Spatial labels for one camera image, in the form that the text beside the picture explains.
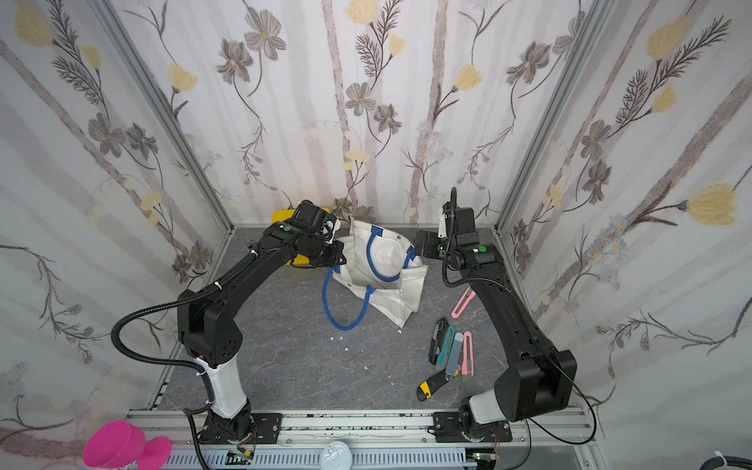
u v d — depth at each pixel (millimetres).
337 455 662
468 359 856
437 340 882
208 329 478
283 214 1195
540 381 405
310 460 702
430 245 702
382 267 963
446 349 881
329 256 758
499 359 859
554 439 430
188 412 649
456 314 953
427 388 800
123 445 586
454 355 862
